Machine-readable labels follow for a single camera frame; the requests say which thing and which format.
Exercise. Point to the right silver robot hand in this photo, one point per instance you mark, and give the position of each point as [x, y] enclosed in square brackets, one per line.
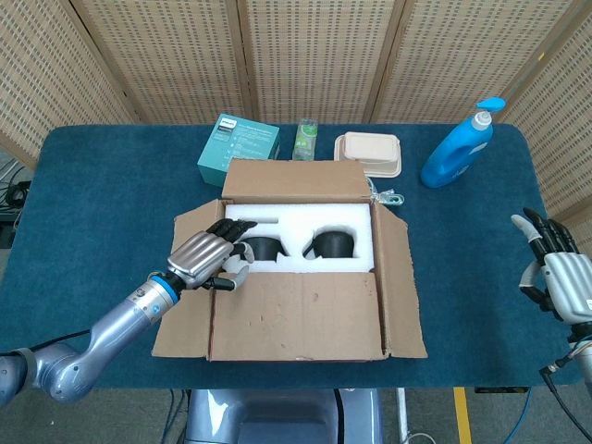
[569, 282]

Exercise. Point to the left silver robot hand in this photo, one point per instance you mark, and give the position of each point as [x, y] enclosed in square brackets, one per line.
[199, 254]

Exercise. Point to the brown cardboard box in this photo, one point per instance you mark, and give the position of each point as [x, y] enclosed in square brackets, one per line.
[296, 314]

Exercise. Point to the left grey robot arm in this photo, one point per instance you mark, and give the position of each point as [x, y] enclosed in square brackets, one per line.
[92, 347]

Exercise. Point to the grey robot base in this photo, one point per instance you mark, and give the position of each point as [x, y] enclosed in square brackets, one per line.
[277, 416]

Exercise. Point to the teal product box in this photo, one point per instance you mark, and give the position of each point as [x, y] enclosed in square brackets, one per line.
[231, 143]

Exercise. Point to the black pitcher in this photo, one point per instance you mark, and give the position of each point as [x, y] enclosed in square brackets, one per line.
[263, 247]

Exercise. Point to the thin grey tea tool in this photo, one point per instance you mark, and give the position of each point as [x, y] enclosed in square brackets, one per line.
[268, 220]

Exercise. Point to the white foam insert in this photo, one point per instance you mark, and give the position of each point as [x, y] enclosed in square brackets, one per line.
[296, 231]

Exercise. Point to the blue carpet table cover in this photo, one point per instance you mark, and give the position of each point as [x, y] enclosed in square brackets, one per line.
[92, 208]

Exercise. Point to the black teapot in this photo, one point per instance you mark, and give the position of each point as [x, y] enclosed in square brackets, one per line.
[335, 245]

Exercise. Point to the clear bottle green label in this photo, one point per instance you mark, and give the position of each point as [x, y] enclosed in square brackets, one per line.
[306, 139]

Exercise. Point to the blue detergent pump bottle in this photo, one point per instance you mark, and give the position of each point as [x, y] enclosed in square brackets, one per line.
[455, 152]

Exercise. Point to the clear plastic bag packet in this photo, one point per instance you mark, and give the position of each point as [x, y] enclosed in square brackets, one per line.
[388, 196]

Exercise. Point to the beige lidded food container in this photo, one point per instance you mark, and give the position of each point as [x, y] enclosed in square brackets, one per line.
[370, 148]

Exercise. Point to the white table leg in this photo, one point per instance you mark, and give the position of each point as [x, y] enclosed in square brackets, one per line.
[402, 416]

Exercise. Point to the wicker folding screen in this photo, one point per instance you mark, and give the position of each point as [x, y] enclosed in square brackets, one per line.
[314, 55]

